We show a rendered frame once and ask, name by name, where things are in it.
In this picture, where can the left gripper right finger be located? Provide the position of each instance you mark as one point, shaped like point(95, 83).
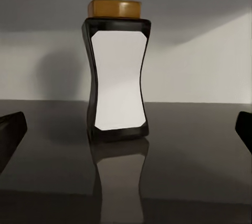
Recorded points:
point(244, 128)

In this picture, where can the bottle of coffee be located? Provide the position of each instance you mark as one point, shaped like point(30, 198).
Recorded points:
point(116, 39)

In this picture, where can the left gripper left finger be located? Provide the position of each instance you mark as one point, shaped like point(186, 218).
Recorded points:
point(13, 128)

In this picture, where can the shelf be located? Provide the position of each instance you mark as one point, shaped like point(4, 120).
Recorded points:
point(192, 168)

